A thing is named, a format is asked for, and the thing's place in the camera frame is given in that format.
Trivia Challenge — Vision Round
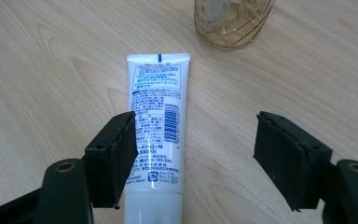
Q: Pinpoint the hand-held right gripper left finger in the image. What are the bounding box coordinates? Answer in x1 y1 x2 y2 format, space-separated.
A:
83 110 140 210

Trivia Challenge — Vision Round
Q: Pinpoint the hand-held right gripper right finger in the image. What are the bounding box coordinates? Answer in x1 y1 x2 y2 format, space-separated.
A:
253 110 334 213

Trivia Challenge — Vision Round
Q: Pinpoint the white blue toothpaste tube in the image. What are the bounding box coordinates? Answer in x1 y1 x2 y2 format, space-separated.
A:
123 52 192 224

